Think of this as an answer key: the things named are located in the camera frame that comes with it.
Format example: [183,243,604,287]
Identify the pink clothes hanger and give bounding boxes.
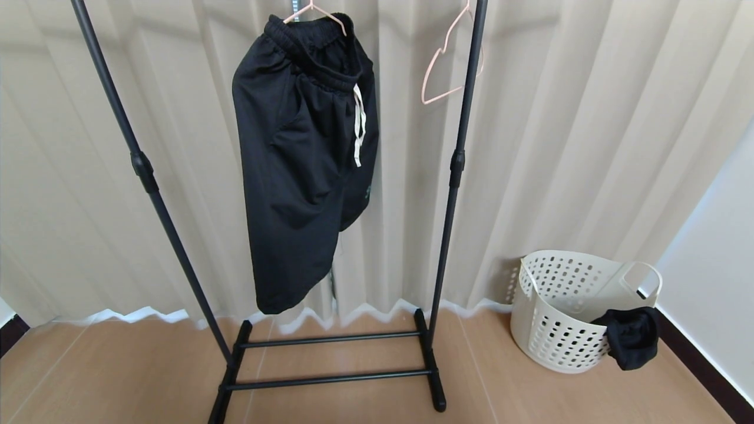
[421,0,485,105]
[283,0,348,37]

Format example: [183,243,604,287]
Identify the black shorts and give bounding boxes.
[232,13,380,315]

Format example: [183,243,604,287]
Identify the black clothes rack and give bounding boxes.
[70,0,490,424]

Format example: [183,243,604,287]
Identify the beige curtain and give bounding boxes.
[0,0,754,330]

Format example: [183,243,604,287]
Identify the black garment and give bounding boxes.
[591,306,661,372]

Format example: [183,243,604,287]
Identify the white laundry basket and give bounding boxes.
[510,250,664,375]

